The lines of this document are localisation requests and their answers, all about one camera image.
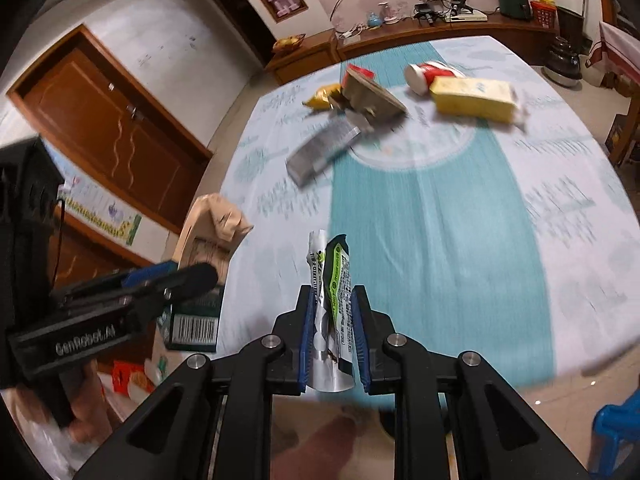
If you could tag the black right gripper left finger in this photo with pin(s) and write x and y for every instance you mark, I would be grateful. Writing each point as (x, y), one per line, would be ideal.
(212, 418)

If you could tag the small blue teapot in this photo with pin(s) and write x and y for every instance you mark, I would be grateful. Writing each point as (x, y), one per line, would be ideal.
(374, 21)

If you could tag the patterned white teal tablecloth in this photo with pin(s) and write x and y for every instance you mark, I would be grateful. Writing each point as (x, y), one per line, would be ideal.
(518, 242)

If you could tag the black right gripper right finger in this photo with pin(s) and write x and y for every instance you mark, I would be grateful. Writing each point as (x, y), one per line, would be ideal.
(453, 414)

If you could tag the red white paper cup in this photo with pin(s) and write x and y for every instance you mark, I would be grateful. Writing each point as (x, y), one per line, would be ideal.
(420, 77)

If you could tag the wooden tv cabinet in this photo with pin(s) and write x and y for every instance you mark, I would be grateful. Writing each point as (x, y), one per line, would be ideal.
(529, 40)

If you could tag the brown wooden door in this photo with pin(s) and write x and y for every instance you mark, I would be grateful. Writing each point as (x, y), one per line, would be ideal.
(93, 111)

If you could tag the yellow rectangular carton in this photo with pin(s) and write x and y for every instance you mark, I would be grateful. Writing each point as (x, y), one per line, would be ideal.
(490, 99)

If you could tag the left hand of person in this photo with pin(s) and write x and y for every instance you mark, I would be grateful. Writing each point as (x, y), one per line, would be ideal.
(91, 423)

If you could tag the yellow crumpled wrapper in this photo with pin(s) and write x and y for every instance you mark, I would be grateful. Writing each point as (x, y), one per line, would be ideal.
(321, 99)

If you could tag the blue plastic stool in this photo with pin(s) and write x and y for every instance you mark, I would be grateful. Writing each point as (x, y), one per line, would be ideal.
(615, 424)

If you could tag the silver foil box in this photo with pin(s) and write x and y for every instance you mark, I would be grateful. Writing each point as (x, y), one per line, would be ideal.
(329, 142)

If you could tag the brown paper cone bag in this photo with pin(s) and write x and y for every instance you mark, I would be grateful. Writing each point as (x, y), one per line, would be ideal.
(363, 95)

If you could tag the yellow fruit bowl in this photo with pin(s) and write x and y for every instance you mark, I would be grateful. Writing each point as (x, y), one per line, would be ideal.
(287, 45)

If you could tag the red basket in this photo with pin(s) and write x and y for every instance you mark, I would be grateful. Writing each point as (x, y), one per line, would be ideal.
(544, 13)

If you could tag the dark green bag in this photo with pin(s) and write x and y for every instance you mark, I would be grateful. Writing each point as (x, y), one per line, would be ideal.
(516, 9)

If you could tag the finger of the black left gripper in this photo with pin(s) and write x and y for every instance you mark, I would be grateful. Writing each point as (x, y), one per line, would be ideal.
(185, 283)

